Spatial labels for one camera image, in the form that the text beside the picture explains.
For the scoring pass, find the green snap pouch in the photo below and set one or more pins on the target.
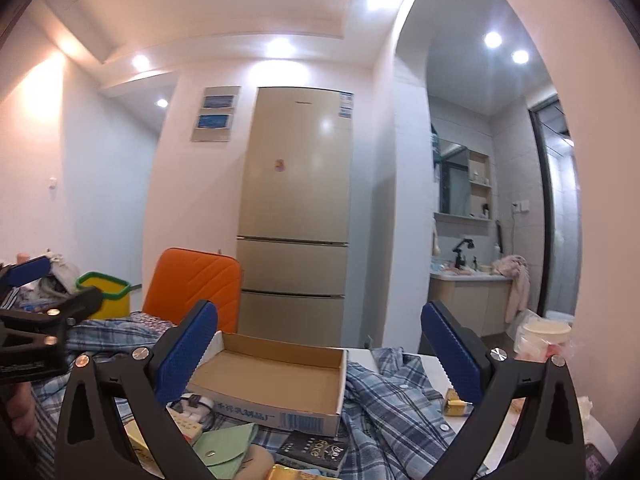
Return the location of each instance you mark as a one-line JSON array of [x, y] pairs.
[[223, 450]]

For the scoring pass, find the white lidded cup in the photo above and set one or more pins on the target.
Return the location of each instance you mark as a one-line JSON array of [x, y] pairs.
[[539, 338]]

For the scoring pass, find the yellow gold snack packet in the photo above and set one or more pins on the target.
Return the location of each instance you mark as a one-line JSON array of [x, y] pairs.
[[454, 406]]

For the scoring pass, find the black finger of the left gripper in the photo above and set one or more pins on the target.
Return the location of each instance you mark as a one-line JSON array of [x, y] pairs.
[[77, 308]]

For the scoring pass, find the wall electrical panel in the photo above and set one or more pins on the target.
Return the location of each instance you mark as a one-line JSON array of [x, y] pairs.
[[214, 121]]

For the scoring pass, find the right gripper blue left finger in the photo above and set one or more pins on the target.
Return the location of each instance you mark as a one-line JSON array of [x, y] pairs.
[[177, 354]]

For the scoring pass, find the beige three-door refrigerator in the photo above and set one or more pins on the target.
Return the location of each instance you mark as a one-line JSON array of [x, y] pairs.
[[294, 216]]

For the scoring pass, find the pink towel on vanity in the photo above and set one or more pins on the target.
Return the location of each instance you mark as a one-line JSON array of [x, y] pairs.
[[514, 267]]

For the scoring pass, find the bathroom vanity cabinet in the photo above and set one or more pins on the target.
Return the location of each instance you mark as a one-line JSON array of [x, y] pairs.
[[477, 301]]

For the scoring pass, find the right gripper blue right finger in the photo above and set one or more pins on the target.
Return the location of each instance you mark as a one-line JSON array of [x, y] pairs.
[[457, 351]]

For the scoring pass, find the black bathroom faucet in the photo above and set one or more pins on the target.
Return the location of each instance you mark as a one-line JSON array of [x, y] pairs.
[[460, 260]]

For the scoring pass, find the bathroom mirror cabinet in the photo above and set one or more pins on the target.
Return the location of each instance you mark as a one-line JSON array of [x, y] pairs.
[[463, 184]]

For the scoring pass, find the black Poke card box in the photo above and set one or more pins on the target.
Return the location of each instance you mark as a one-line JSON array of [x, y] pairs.
[[303, 451]]

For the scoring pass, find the gold cigarette pack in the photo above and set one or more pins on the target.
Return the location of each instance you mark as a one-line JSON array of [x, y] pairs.
[[280, 472]]

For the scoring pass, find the cardboard box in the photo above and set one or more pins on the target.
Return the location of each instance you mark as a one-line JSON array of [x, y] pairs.
[[288, 387]]

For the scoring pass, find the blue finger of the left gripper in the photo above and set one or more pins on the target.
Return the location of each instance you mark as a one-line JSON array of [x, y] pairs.
[[27, 272]]

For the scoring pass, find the beige round silicone disc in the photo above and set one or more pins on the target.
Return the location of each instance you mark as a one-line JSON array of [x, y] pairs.
[[256, 464]]

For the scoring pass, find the person's left hand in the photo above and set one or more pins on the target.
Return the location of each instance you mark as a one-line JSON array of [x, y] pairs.
[[21, 409]]

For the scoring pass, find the yellow bin with green rim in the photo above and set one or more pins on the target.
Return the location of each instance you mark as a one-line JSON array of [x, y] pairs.
[[115, 294]]

